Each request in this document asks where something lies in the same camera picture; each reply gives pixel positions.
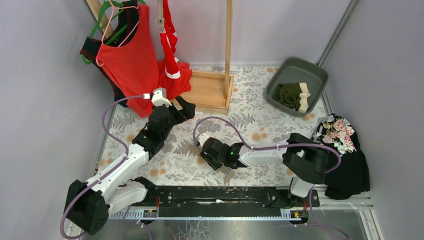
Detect red underwear with white lettering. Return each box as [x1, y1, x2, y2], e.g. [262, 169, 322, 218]
[160, 0, 181, 80]

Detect wooden clip hanger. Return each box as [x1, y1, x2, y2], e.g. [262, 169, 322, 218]
[157, 0, 166, 34]
[181, 143, 235, 186]

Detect olive green underwear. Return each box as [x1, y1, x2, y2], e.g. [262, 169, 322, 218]
[271, 82, 311, 113]

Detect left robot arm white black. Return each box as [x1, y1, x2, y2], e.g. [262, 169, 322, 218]
[60, 96, 196, 240]

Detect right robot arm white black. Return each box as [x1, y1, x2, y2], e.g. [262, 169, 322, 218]
[196, 133, 329, 199]

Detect green plastic hanger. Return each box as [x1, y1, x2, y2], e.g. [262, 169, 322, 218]
[81, 0, 147, 65]

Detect wooden clothes rack stand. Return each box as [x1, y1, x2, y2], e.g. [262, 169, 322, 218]
[169, 0, 234, 115]

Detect floral table cloth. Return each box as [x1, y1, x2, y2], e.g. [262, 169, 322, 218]
[94, 65, 329, 187]

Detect red tank top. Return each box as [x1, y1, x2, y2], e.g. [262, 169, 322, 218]
[95, 3, 193, 119]

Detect grey plastic bin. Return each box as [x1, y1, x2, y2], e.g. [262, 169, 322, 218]
[264, 57, 329, 117]

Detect dark striped garment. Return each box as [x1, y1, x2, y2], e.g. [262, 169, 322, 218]
[79, 0, 140, 109]

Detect black floral garment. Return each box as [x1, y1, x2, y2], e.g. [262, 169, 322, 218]
[311, 113, 371, 200]

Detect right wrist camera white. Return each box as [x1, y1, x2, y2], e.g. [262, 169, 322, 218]
[196, 133, 211, 149]

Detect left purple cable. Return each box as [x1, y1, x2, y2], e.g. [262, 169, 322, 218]
[59, 95, 153, 240]

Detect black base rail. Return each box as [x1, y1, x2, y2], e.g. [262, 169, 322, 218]
[133, 186, 320, 219]

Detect pink wire hanger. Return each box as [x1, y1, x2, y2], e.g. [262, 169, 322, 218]
[82, 0, 145, 67]

